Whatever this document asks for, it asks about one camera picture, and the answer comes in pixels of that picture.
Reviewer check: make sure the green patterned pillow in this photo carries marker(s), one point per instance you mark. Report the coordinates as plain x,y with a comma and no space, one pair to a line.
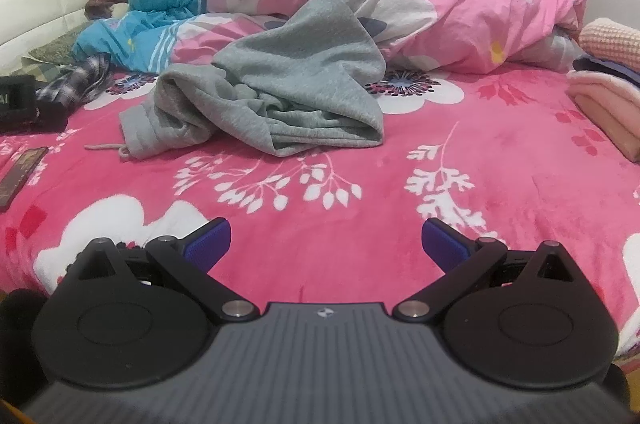
60,47

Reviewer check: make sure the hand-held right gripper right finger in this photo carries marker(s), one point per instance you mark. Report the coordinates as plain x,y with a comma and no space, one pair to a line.
442,244

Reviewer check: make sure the dark smartphone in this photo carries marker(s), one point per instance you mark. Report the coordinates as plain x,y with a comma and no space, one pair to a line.
20,174

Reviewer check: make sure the pale checked pillow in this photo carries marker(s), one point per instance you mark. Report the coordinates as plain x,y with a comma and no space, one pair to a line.
37,68

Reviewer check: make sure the black and white plaid shirt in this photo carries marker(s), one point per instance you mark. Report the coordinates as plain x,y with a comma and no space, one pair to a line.
75,82

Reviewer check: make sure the pale pink folded garment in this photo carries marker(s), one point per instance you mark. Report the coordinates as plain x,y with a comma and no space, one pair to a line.
610,114

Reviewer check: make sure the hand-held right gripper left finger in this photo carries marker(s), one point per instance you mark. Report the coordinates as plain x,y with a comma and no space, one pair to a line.
207,244

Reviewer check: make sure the grey sweatpants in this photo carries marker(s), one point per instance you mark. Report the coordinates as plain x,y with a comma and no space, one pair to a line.
300,69

